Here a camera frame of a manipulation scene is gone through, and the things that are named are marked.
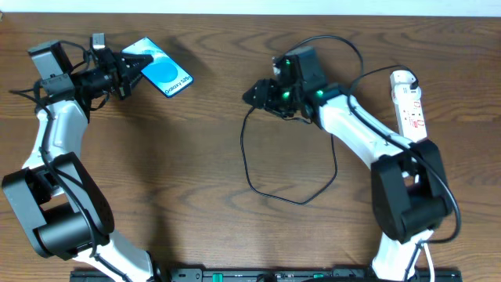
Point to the blue Galaxy smartphone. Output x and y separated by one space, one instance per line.
164 73

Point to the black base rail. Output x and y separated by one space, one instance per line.
342 273

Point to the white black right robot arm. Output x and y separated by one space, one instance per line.
410 195

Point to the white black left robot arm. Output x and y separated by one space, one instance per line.
59 206

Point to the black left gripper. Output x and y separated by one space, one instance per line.
120 74

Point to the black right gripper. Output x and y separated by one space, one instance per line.
268 96

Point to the white power strip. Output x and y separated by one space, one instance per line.
406 94

